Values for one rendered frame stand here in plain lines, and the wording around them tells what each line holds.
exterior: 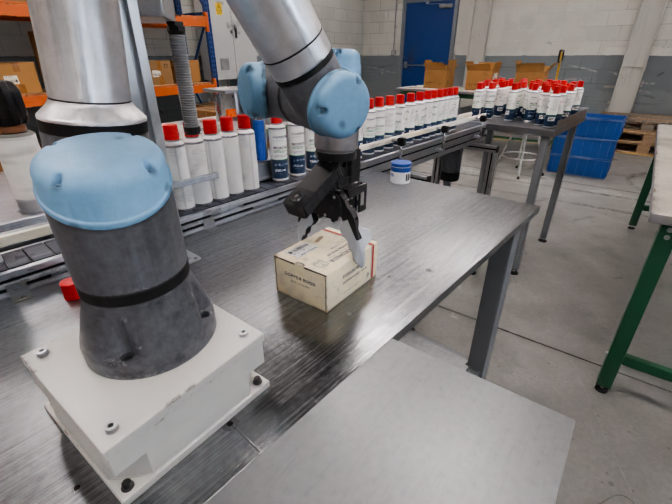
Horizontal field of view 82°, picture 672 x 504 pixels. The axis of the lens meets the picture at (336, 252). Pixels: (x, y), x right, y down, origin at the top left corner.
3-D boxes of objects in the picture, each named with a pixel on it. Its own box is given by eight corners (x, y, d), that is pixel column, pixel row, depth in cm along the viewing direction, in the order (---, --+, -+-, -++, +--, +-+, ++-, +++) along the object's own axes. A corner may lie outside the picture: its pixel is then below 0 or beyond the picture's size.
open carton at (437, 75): (417, 87, 570) (419, 59, 553) (432, 86, 602) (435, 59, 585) (442, 89, 547) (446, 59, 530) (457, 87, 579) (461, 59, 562)
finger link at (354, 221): (368, 235, 67) (345, 189, 67) (363, 237, 66) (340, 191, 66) (349, 243, 71) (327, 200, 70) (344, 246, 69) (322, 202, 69)
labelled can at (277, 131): (281, 176, 124) (276, 108, 115) (292, 179, 121) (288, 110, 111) (268, 180, 120) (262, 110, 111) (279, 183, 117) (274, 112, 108)
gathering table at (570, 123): (471, 219, 323) (491, 100, 281) (552, 240, 287) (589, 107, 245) (428, 248, 274) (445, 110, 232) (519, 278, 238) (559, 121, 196)
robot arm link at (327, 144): (341, 128, 60) (301, 123, 64) (340, 158, 62) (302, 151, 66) (367, 123, 65) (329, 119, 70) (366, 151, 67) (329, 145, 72)
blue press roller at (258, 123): (263, 170, 122) (258, 116, 115) (270, 172, 121) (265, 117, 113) (255, 173, 120) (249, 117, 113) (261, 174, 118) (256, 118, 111)
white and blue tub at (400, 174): (400, 185, 132) (401, 165, 129) (385, 181, 137) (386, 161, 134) (414, 182, 136) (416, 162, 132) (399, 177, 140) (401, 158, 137)
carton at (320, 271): (328, 258, 85) (328, 226, 82) (375, 275, 79) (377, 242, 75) (276, 289, 74) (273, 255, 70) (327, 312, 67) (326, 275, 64)
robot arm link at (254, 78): (262, 63, 47) (338, 64, 53) (231, 58, 56) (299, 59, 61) (265, 129, 51) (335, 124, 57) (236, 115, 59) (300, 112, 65)
